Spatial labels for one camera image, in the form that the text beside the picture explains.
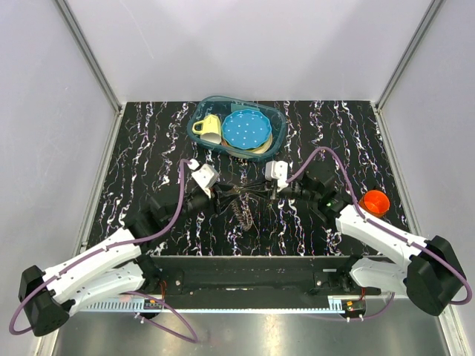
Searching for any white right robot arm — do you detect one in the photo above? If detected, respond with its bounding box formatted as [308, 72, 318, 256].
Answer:
[265, 162, 472, 316]

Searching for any left aluminium frame post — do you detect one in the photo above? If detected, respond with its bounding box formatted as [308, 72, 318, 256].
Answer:
[54, 0, 125, 114]

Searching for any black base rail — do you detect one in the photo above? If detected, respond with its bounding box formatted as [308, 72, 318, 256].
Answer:
[137, 256, 381, 313]

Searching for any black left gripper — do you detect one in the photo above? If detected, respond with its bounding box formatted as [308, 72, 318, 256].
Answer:
[166, 181, 239, 228]

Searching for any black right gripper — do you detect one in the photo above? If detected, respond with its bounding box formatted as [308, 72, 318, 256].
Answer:
[240, 174, 318, 205]

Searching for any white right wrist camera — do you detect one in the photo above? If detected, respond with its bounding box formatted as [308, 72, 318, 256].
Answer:
[264, 160, 289, 192]

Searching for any orange cup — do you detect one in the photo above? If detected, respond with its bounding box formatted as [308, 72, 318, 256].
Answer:
[358, 190, 390, 218]

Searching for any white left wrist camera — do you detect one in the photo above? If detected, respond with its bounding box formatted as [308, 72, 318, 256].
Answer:
[188, 159, 219, 198]

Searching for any teal plastic bin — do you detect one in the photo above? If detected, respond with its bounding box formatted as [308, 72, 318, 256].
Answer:
[187, 96, 287, 162]

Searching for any aluminium frame post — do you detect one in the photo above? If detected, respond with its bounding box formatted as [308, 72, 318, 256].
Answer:
[54, 0, 125, 114]
[374, 0, 446, 112]

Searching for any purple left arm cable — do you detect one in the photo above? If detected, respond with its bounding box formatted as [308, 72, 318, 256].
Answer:
[7, 159, 200, 344]

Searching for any silver metal key disc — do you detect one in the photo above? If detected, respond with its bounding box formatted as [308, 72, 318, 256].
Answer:
[231, 196, 254, 231]

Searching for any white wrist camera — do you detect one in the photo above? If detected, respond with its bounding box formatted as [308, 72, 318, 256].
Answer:
[188, 159, 219, 198]
[264, 160, 289, 192]

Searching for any yellow mug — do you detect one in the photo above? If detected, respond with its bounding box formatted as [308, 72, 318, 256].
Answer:
[192, 114, 222, 145]

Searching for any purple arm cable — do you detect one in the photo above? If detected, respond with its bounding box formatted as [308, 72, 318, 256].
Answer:
[7, 159, 200, 344]
[285, 146, 468, 322]

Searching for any right aluminium frame post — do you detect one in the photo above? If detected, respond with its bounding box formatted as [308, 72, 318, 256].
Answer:
[374, 0, 446, 112]

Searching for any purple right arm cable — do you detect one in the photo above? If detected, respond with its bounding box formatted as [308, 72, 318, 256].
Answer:
[285, 146, 468, 322]

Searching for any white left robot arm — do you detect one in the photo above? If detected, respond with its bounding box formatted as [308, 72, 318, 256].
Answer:
[19, 184, 227, 337]

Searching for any blue dotted plate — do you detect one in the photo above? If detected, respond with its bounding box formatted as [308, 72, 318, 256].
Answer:
[221, 109, 272, 151]

